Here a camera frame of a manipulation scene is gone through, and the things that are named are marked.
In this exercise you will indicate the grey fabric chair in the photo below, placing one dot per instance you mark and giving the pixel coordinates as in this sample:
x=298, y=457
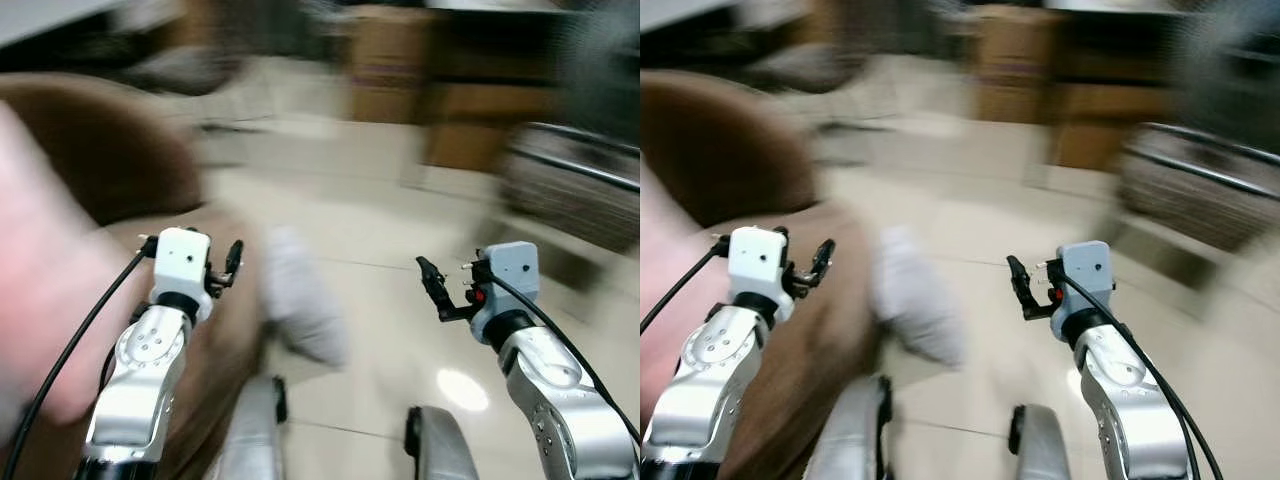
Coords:
x=185, y=70
x=808, y=68

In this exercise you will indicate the grey pillow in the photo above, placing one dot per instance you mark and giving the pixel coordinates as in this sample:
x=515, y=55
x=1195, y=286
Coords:
x=305, y=300
x=915, y=300

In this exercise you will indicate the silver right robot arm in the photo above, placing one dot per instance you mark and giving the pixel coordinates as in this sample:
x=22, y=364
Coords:
x=560, y=400
x=1130, y=400

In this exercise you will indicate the striped chair with metal rail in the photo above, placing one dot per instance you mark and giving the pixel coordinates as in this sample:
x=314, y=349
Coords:
x=1200, y=190
x=575, y=190

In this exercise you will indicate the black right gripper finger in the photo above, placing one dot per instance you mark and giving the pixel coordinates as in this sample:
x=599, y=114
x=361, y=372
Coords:
x=435, y=285
x=1022, y=285

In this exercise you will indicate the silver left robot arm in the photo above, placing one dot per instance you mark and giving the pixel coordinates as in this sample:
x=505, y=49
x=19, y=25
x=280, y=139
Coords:
x=700, y=390
x=140, y=390

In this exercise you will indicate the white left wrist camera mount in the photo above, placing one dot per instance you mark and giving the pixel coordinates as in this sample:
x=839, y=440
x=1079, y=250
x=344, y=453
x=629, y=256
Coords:
x=757, y=262
x=180, y=262

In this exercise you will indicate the silver left robot leg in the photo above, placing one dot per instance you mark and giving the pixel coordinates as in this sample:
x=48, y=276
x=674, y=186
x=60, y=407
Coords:
x=255, y=430
x=855, y=430

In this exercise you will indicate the silver robot leg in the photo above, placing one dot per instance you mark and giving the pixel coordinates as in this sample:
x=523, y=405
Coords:
x=1040, y=450
x=255, y=430
x=445, y=450
x=855, y=430

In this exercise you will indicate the brown round sofa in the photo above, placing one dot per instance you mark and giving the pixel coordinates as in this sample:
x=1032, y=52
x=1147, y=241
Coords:
x=100, y=150
x=730, y=150

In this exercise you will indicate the dark grey chair back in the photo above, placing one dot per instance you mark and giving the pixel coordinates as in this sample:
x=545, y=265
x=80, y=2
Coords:
x=1225, y=70
x=600, y=70

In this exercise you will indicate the pink pillow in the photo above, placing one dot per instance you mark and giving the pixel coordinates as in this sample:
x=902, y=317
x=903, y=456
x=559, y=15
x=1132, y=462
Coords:
x=670, y=290
x=50, y=260

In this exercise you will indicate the brown wooden cabinet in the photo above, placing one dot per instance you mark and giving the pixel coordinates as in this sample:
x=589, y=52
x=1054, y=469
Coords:
x=460, y=90
x=1080, y=90

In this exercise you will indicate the silver right robot leg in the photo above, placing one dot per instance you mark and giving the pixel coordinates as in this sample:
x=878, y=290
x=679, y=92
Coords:
x=1040, y=450
x=445, y=450

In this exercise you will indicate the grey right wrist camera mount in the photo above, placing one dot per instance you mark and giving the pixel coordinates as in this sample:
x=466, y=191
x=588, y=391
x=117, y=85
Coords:
x=1088, y=272
x=512, y=275

